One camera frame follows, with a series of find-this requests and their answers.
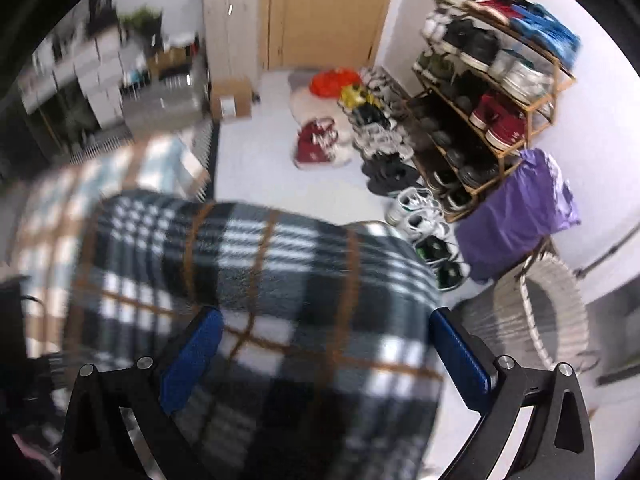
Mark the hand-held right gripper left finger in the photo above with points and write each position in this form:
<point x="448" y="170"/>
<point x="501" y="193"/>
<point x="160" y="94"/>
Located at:
<point x="192" y="360"/>

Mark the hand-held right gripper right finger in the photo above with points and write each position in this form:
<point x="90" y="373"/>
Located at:
<point x="460" y="357"/>

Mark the plaid fleece-lined jacket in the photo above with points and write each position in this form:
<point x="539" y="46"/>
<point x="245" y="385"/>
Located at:
<point x="280" y="270"/>

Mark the white wicker basket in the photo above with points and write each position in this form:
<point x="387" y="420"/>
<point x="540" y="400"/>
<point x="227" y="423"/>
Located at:
<point x="570" y="300"/>

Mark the purple cloth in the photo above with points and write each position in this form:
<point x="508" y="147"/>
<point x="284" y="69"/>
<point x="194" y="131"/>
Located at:
<point x="515" y="220"/>

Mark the checked bed sheet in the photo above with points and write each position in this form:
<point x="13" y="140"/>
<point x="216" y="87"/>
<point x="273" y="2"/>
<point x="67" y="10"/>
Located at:
<point x="150" y="160"/>

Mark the row of floor shoes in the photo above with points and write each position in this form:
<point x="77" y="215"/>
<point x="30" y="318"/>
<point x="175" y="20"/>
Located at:
<point x="390" y="160"/>

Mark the red shoe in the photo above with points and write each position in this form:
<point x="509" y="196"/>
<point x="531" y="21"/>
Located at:
<point x="307" y="149"/>
<point x="325" y="129"/>

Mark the silver suitcase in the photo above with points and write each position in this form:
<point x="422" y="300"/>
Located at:
<point x="165" y="102"/>

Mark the cardboard box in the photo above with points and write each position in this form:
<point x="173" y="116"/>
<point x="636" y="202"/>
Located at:
<point x="231" y="100"/>

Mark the wooden shoe rack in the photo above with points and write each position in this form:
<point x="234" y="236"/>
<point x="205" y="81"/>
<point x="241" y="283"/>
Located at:
<point x="537" y="105"/>

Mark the shoes on rack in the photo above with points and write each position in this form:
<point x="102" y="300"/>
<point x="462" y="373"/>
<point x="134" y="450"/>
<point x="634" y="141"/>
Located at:
<point x="495" y="60"/>

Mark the orange-red bag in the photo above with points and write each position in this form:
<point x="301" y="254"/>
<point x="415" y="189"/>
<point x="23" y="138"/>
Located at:
<point x="334" y="81"/>

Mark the white drawer cabinet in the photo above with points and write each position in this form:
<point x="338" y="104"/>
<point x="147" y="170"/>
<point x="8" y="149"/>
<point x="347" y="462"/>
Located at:
<point x="85" y="75"/>

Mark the beige tall cabinet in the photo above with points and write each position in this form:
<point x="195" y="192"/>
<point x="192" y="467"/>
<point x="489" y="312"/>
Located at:
<point x="232" y="35"/>

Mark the green plant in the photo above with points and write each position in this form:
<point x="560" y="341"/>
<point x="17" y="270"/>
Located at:
<point x="141" y="19"/>

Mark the wooden door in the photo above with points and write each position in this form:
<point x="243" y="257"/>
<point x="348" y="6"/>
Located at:
<point x="330" y="10"/>

